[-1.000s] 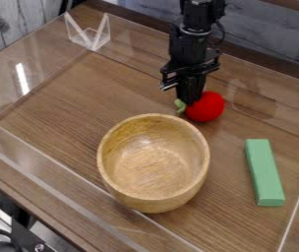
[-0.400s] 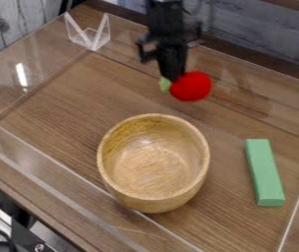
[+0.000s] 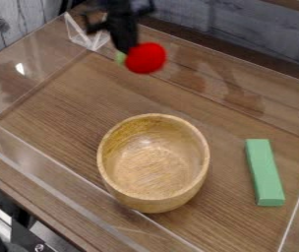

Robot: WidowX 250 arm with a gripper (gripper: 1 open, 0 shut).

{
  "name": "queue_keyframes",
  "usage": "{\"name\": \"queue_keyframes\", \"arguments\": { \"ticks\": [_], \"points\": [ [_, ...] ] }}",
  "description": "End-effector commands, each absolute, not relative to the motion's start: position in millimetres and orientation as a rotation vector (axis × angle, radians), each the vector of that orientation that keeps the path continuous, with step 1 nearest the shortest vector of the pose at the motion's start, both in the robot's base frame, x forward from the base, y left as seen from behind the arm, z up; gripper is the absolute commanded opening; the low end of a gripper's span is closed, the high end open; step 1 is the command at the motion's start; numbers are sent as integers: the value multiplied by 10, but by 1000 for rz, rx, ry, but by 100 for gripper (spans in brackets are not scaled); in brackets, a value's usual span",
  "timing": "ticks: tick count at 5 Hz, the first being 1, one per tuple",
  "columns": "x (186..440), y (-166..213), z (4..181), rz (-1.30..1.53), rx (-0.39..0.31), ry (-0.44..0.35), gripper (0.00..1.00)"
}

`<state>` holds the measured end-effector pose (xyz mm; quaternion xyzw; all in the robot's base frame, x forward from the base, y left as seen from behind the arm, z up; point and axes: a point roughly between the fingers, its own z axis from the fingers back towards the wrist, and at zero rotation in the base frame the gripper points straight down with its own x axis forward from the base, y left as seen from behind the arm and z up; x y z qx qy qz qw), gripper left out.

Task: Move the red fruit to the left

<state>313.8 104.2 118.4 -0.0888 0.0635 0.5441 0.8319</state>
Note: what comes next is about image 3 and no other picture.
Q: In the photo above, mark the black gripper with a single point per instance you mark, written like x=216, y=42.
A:
x=121, y=21

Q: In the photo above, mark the red felt fruit green leaves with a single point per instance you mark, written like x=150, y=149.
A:
x=145, y=59

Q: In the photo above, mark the wooden bowl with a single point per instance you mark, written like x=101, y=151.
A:
x=153, y=160

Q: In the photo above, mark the clear acrylic tray walls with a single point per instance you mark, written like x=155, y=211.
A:
x=63, y=96

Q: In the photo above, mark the green rectangular block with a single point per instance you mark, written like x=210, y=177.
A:
x=269, y=190

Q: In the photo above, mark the clear acrylic corner bracket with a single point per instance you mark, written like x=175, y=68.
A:
x=91, y=41

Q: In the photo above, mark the black camera mount with cable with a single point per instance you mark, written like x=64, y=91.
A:
x=18, y=239

